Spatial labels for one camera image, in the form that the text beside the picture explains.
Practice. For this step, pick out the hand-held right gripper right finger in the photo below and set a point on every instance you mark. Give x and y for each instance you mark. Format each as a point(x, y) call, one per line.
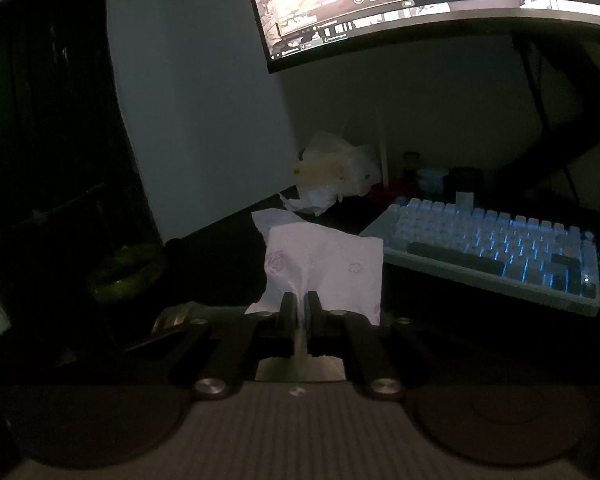
point(312, 310)

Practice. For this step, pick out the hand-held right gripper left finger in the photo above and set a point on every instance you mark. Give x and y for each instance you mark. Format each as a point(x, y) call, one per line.
point(287, 310)

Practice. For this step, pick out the white printed tissue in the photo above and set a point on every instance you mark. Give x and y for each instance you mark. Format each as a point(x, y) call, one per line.
point(325, 265)

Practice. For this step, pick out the clear glass jar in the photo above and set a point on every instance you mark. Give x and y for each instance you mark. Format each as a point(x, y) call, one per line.
point(125, 285)

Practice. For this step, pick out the flat white tissue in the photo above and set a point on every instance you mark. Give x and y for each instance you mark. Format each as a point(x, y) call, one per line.
point(272, 220)

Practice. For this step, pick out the crumpled white tissue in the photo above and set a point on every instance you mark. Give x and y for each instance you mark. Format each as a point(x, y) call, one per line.
point(310, 202)

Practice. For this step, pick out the shiny metal object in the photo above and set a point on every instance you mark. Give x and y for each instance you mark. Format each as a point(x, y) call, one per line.
point(172, 317)

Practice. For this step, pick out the yellowish cloth bundle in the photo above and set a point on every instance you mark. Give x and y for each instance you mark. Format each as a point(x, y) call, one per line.
point(335, 170)

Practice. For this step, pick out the small blue cup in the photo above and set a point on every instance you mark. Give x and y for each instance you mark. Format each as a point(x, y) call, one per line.
point(432, 181)

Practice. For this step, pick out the white backlit keyboard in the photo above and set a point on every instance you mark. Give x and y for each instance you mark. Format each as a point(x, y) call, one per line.
point(480, 245)

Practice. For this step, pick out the small white object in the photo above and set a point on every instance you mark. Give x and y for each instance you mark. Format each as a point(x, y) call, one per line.
point(464, 198)

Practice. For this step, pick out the black monitor stand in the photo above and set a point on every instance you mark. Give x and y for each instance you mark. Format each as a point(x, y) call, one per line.
point(580, 110)

